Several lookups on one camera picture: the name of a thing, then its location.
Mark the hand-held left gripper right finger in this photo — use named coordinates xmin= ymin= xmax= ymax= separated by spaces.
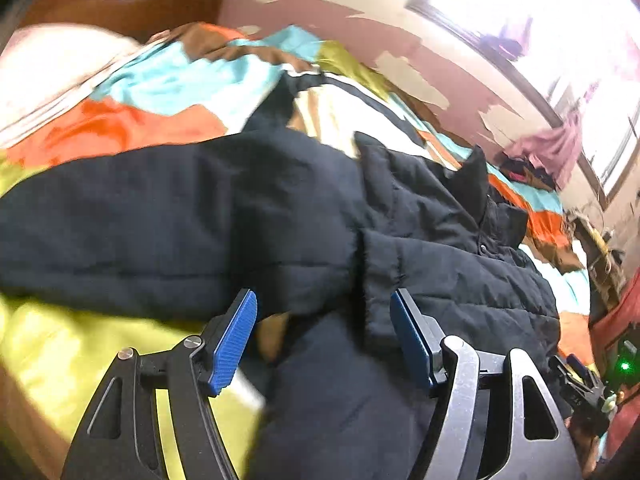
xmin=390 ymin=288 xmax=584 ymax=480

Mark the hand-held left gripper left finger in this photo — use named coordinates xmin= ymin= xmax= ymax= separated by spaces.
xmin=60 ymin=288 xmax=258 ymax=480

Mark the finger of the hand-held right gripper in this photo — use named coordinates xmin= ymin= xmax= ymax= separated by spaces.
xmin=549 ymin=354 xmax=608 ymax=411

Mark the black padded jacket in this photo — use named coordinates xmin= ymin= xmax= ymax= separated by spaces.
xmin=0 ymin=130 xmax=601 ymax=480

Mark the pile of dark clothes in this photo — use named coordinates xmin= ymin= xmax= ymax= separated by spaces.
xmin=500 ymin=155 xmax=558 ymax=192

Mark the red hanging cloth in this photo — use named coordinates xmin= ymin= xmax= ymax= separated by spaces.
xmin=590 ymin=266 xmax=640 ymax=351

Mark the cluttered wooden desk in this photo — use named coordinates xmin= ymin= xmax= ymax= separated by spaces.
xmin=565 ymin=205 xmax=632 ymax=311

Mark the pink curtain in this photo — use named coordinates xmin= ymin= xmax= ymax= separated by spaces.
xmin=504 ymin=110 xmax=586 ymax=191

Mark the colourful cartoon printed blanket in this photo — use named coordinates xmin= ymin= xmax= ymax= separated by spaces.
xmin=0 ymin=22 xmax=596 ymax=480

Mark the purple garment at window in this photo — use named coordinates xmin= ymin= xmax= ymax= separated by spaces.
xmin=481 ymin=15 xmax=535 ymax=59

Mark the pale pink pillow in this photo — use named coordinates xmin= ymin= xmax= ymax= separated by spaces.
xmin=0 ymin=22 xmax=146 ymax=150

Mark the wooden framed window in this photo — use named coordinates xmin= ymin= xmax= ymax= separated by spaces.
xmin=405 ymin=0 xmax=640 ymax=211

